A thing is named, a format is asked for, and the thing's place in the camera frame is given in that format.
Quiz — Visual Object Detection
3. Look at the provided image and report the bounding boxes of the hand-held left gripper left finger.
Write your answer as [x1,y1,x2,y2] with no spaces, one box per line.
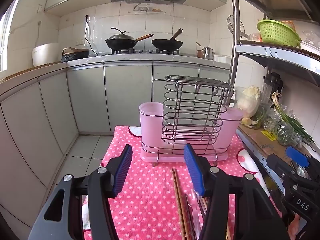
[27,144,133,240]

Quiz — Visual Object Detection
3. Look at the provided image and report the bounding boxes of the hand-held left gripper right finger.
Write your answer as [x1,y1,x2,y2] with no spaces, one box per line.
[184,144,293,240]

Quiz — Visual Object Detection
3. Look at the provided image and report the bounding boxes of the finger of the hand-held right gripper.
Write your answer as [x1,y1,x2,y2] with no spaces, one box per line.
[267,154,297,180]
[286,146,320,178]

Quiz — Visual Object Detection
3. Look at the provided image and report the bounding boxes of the wooden chopstick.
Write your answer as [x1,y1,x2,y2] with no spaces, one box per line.
[171,169,187,240]
[174,169,194,240]

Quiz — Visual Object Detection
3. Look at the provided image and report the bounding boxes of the clear plastic spoon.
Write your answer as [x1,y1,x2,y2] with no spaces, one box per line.
[191,190,202,240]

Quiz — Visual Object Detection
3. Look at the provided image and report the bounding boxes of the pink plastic drip tray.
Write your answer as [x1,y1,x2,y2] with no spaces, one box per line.
[140,140,228,162]

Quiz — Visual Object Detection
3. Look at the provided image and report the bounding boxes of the bag of green vegetables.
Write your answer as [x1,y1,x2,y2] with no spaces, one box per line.
[274,121,300,145]

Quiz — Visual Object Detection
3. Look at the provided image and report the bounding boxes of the flattened cardboard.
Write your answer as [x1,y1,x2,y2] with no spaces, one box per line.
[237,124,320,165]

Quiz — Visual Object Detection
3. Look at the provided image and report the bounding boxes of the green onions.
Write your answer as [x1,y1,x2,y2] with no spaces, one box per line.
[271,92,314,143]

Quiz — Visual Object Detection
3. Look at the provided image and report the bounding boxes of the pink polka dot blanket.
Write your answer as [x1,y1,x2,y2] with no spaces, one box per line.
[82,125,283,240]

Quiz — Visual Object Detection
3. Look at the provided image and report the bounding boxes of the pink plastic utensil cup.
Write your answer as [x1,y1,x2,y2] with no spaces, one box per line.
[220,107,243,150]
[139,102,164,147]

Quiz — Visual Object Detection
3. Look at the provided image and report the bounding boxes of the napa cabbage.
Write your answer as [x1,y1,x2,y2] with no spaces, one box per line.
[236,86,262,118]

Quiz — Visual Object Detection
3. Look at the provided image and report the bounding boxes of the black blender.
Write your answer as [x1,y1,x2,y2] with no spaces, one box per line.
[261,71,284,100]

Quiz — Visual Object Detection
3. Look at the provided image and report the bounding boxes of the grey kitchen cabinets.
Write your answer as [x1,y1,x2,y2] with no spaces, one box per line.
[0,61,230,233]

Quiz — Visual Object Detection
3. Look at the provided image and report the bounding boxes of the metal storage shelf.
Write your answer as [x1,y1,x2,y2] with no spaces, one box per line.
[229,0,320,195]

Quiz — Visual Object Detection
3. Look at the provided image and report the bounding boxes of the white plastic box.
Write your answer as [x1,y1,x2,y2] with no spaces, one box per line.
[299,41,320,55]

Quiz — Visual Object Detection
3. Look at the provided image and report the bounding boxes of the white rectangular container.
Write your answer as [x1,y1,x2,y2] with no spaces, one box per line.
[213,54,232,63]

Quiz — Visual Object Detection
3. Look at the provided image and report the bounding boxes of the stainless steel kettle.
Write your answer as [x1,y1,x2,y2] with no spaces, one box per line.
[201,46,215,60]

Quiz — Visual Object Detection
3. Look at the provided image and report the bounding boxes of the gas stove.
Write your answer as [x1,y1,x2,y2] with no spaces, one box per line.
[110,48,180,55]

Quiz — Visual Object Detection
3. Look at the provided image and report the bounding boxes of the green plastic basket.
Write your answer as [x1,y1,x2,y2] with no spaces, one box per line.
[257,19,300,47]

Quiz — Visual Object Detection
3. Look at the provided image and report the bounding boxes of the black electric pan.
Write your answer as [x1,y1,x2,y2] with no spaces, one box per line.
[61,47,90,63]

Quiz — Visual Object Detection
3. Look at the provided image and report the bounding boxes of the black wok with lid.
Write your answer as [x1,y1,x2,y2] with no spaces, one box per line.
[105,27,154,50]

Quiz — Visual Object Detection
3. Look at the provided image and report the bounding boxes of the white rice cooker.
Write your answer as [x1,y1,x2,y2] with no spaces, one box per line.
[32,43,60,67]

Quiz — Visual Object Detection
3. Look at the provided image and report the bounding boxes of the metal wire utensil rack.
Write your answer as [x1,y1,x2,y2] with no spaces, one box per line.
[141,75,235,167]

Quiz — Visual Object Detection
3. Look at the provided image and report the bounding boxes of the black wok with wooden handle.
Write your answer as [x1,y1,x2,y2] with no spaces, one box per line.
[151,28,184,51]

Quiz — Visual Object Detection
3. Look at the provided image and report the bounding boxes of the black power cable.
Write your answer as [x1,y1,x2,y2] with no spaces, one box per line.
[84,15,98,57]

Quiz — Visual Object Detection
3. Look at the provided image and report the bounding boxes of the wire skimmer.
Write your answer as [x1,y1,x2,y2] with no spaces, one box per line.
[226,15,248,39]

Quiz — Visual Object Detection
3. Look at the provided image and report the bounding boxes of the glass wall shelf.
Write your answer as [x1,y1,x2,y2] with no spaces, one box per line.
[128,6,167,14]

